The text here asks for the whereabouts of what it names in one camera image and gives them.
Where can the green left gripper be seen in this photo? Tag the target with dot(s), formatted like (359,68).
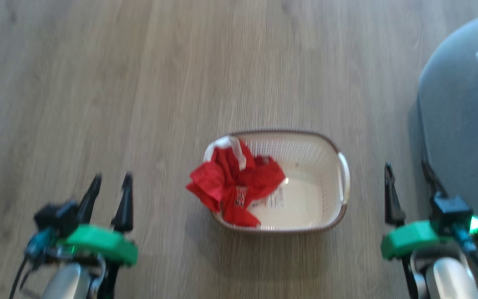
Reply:
(98,245)

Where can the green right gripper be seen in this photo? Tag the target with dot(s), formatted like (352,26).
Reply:
(413,238)

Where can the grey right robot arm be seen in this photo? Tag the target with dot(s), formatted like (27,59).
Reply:
(450,278)

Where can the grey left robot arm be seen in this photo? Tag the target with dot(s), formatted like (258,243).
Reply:
(64,282)

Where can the grey upholstered seat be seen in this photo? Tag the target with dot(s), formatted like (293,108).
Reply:
(459,116)

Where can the white perforated laundry basket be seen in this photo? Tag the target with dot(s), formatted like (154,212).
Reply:
(313,199)

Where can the white barcode sticker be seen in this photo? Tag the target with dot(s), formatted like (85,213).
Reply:
(273,201)

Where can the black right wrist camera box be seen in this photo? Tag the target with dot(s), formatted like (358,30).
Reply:
(450,211)

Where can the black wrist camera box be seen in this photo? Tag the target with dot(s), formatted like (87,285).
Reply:
(56,218)
(450,211)

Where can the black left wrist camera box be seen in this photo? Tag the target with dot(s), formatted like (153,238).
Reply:
(56,218)

